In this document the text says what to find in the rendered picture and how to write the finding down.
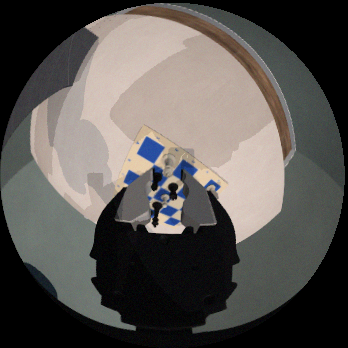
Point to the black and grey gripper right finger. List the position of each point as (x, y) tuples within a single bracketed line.
[(206, 215)]

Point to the white queen chess piece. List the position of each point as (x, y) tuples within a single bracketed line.
[(169, 160)]

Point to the white knight chess piece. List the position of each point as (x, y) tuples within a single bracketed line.
[(212, 188)]

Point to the blue and cream chessboard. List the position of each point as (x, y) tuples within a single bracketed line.
[(146, 152)]

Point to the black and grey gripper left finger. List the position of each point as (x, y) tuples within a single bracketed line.
[(128, 208)]

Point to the white pawn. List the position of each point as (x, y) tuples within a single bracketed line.
[(164, 197)]

